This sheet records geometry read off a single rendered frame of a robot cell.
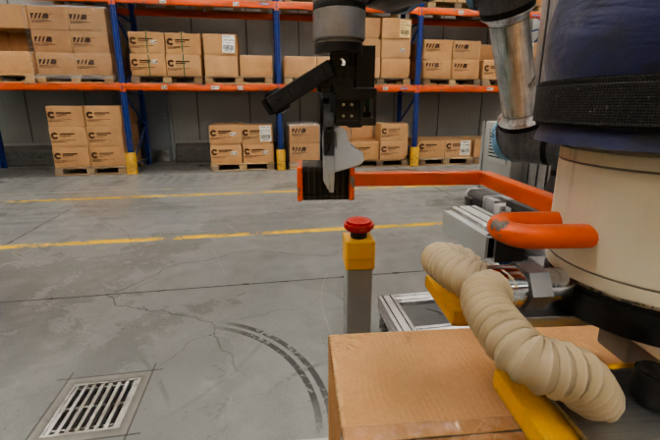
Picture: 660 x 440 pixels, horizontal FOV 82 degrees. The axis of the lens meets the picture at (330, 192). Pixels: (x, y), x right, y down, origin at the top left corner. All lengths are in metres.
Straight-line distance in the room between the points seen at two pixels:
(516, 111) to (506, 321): 0.81
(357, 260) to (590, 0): 0.65
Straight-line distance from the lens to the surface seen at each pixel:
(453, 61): 8.34
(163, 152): 9.00
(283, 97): 0.56
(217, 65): 7.48
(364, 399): 0.54
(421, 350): 0.62
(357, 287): 0.91
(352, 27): 0.56
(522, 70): 1.04
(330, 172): 0.54
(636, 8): 0.37
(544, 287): 0.41
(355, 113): 0.57
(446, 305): 0.48
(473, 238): 1.18
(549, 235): 0.38
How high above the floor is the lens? 1.31
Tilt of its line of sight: 14 degrees down
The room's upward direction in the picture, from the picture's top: straight up
